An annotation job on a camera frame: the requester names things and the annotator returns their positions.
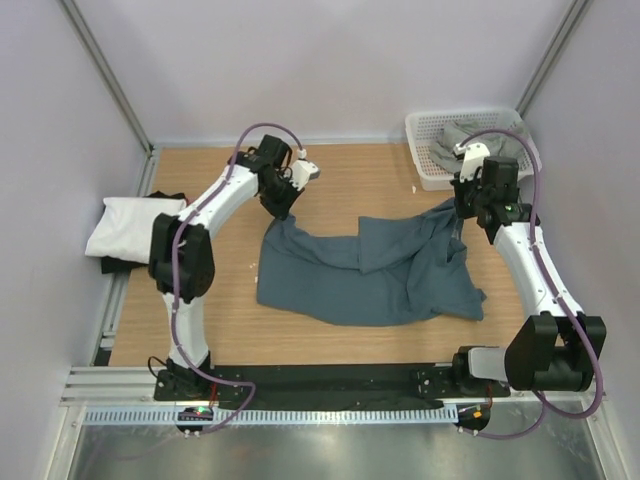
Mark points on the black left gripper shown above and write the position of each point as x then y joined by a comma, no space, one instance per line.
281,211

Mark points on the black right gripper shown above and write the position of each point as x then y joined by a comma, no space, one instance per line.
463,211

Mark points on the blue t shirt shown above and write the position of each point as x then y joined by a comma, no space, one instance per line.
391,273

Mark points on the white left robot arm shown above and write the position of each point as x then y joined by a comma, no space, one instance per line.
181,260

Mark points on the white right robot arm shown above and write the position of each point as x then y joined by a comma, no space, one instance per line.
551,350

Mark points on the grey t shirt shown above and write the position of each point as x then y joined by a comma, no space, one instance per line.
442,150

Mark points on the white plastic basket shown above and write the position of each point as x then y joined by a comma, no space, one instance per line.
424,130

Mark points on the folded white t shirt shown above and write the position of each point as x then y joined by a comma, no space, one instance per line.
125,227

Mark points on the folded black t shirt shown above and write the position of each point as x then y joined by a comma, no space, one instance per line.
165,195

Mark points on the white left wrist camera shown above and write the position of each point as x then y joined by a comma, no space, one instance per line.
303,170

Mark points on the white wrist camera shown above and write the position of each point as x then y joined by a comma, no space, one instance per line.
303,170
473,155

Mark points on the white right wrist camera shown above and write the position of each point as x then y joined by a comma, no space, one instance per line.
473,155

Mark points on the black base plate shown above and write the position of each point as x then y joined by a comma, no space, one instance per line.
366,387

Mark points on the aluminium right corner post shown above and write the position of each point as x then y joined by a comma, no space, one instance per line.
570,22

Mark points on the aluminium corner post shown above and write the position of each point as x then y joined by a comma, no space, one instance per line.
89,42
570,22

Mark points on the aluminium left corner post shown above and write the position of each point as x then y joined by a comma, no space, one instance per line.
89,42

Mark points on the aluminium front rail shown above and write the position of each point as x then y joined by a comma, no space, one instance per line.
110,385

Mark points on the slotted grey cable duct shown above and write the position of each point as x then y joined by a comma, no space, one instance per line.
196,415

